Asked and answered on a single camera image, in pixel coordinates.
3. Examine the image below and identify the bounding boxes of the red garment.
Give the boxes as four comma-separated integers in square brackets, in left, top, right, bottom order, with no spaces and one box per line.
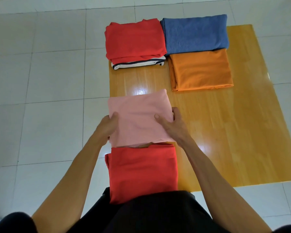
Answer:
[104,18,167,65]
[104,143,179,205]

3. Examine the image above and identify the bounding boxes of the blue towel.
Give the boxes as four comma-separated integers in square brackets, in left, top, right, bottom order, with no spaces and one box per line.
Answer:
[160,14,230,56]

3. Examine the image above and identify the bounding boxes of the person's right hand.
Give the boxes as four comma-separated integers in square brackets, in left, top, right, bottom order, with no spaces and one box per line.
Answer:
[154,107,192,148]

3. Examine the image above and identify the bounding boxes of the pink garment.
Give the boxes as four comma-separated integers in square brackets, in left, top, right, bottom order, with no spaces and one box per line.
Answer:
[108,89,176,148]

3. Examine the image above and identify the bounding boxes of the person's black shorts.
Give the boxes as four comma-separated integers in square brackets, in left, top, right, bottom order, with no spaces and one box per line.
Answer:
[0,187,291,233]

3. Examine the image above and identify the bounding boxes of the person's right forearm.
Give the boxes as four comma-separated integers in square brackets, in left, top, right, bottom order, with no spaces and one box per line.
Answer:
[179,138,273,233]

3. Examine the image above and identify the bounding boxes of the person's left hand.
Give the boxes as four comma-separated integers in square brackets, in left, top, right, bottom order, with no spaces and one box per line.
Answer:
[94,112,119,146]

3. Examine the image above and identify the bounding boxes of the orange garment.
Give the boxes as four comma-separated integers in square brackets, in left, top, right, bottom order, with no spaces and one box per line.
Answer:
[168,48,234,92]

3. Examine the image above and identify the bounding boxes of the black white striped shirt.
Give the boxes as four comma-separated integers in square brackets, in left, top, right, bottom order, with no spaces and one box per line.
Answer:
[111,55,166,70]

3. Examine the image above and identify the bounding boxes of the person's left forearm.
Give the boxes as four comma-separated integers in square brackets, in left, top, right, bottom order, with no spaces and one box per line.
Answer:
[31,133,110,233]

